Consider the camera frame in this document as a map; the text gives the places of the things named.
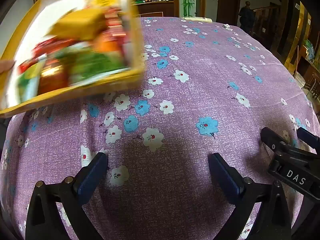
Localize dark wooden door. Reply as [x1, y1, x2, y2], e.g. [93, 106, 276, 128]
[216, 0, 242, 25]

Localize yellow-rimmed white tray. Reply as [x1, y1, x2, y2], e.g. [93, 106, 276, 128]
[0, 0, 148, 118]

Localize pale oblong packet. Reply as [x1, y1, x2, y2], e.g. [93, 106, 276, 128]
[182, 17, 213, 22]

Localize wooden counter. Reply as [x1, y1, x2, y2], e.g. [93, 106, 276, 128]
[135, 1, 175, 18]

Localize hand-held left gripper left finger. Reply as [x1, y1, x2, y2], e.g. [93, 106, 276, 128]
[25, 152, 109, 240]

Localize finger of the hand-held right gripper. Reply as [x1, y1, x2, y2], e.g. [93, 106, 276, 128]
[260, 127, 288, 153]
[296, 127, 320, 155]

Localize wooden shelf unit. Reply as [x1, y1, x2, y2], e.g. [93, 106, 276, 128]
[280, 0, 320, 98]

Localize purple floral tablecloth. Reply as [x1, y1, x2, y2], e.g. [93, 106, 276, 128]
[0, 17, 317, 240]

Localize heap of mixed snack packets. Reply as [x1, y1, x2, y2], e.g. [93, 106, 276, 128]
[15, 0, 132, 95]

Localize white bucket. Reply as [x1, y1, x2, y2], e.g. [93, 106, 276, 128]
[294, 71, 307, 90]

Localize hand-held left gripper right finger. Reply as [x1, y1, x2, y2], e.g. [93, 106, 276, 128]
[208, 152, 293, 240]

